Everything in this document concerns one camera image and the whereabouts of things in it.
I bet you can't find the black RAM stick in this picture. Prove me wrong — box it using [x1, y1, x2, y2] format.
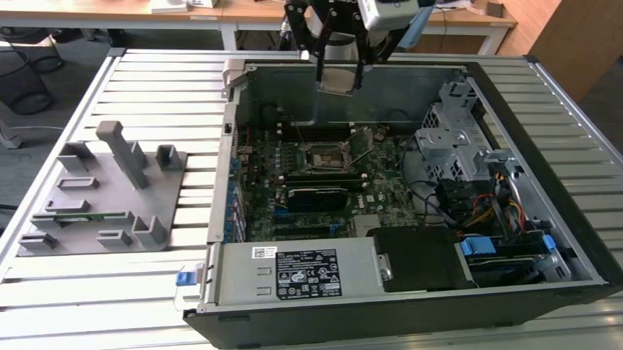
[284, 174, 365, 190]

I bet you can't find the black mesh wastebasket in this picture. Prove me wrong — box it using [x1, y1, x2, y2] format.
[0, 49, 53, 116]

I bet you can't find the black expansion slot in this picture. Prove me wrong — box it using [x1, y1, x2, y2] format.
[272, 225, 336, 236]

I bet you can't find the green motherboard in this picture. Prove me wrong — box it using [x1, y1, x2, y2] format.
[232, 123, 429, 244]

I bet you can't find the dark round bin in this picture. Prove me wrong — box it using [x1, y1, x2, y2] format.
[0, 27, 64, 74]

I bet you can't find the blue case latch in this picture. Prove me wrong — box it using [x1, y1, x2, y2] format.
[175, 265, 204, 289]

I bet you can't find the black plastic shroud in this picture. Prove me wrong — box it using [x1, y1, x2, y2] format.
[372, 226, 477, 293]

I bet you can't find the black disk drive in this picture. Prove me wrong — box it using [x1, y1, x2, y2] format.
[467, 254, 544, 287]

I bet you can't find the black graphics card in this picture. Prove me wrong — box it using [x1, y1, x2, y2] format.
[285, 186, 351, 212]

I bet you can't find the thin metal locking lever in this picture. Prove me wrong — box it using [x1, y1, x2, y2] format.
[349, 145, 376, 168]

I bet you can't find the silver chipset heatsink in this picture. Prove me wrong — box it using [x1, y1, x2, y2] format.
[353, 214, 381, 234]

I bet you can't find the blue disk carrier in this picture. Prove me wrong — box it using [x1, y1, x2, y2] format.
[456, 235, 497, 258]

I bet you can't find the silver drive cage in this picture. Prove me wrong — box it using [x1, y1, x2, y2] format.
[413, 82, 492, 183]

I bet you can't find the grey parts rack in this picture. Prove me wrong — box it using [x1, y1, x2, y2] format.
[16, 120, 189, 257]

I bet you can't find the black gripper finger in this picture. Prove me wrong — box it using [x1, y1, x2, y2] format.
[284, 0, 337, 84]
[353, 28, 405, 91]

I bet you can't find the silver CPU chip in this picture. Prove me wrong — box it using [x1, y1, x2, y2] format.
[315, 67, 356, 98]

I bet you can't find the green RAM stick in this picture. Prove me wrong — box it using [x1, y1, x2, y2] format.
[52, 212, 123, 222]

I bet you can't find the silver power supply unit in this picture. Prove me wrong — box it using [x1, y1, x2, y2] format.
[199, 238, 391, 307]

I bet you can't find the yellow wire bundle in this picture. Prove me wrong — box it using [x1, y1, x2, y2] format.
[461, 196, 527, 227]

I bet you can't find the wooden cabinet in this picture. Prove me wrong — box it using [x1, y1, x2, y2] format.
[527, 0, 623, 103]

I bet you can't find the grey stand foot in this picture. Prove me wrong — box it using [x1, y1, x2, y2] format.
[0, 120, 24, 149]

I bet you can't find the CPU socket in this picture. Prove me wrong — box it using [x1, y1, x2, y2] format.
[300, 142, 355, 174]

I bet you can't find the black PC case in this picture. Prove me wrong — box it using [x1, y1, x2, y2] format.
[181, 58, 623, 349]

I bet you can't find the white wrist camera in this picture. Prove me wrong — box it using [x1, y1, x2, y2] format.
[359, 0, 420, 32]

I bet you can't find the black RAM slot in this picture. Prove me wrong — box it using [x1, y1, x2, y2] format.
[276, 122, 356, 133]
[276, 130, 356, 142]

